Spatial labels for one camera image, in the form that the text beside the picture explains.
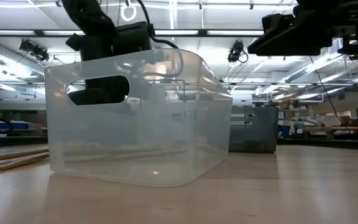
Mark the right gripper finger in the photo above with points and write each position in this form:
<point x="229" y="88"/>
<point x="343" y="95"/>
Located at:
<point x="291" y="45"/>
<point x="278" y="23"/>

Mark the clear plastic bin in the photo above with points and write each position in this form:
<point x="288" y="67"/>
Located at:
<point x="135" y="130"/>

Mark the white ceiling vent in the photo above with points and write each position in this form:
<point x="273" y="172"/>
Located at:
<point x="334" y="46"/>

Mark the black beam with light strips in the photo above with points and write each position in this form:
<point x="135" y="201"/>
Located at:
<point x="202" y="32"/>

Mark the dark grey plastic bin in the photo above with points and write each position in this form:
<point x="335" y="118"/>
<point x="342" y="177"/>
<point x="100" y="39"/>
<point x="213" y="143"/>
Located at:
<point x="256" y="133"/>

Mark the blue box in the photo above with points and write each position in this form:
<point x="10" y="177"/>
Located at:
<point x="9" y="125"/>

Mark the black ceiling camera cluster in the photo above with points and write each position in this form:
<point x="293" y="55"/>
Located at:
<point x="31" y="49"/>

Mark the black aluminium table frame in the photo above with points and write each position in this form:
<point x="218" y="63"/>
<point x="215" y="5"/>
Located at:
<point x="337" y="144"/>

